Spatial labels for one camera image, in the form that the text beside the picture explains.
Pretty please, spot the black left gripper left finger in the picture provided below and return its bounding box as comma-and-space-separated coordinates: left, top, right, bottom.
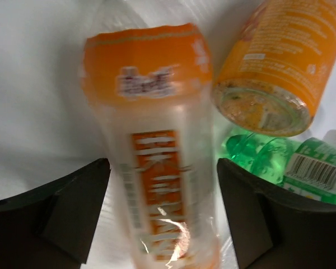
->
0, 159, 110, 268

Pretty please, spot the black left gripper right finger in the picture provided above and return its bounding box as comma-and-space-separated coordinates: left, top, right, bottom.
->
217, 159, 336, 268

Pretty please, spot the green plastic soda bottle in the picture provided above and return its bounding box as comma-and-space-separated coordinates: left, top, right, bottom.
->
223, 128, 336, 205

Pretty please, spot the orange juice bottle gold cap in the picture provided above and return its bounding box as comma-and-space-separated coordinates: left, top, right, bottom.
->
212, 1, 336, 137

